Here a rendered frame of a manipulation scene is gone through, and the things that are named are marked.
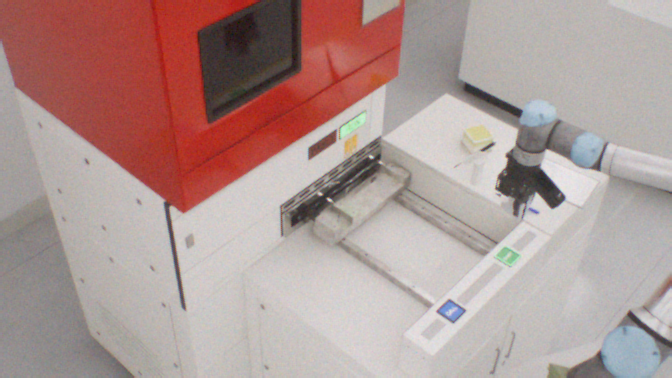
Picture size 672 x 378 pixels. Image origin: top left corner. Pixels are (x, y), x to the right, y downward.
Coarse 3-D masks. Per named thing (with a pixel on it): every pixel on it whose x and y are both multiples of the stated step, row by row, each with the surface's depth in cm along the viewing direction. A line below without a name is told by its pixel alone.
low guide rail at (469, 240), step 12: (372, 180) 250; (408, 204) 243; (420, 204) 242; (420, 216) 242; (432, 216) 238; (444, 228) 237; (456, 228) 235; (468, 240) 232; (480, 240) 231; (480, 252) 231
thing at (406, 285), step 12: (312, 228) 237; (348, 240) 230; (348, 252) 230; (360, 252) 226; (372, 264) 224; (384, 264) 223; (384, 276) 223; (396, 276) 220; (408, 288) 218; (420, 288) 217; (420, 300) 216; (432, 300) 214
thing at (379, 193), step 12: (384, 180) 245; (396, 180) 245; (360, 192) 241; (372, 192) 241; (384, 192) 241; (396, 192) 242; (348, 204) 237; (360, 204) 237; (372, 204) 237; (384, 204) 240; (336, 216) 233; (348, 228) 230; (336, 240) 227
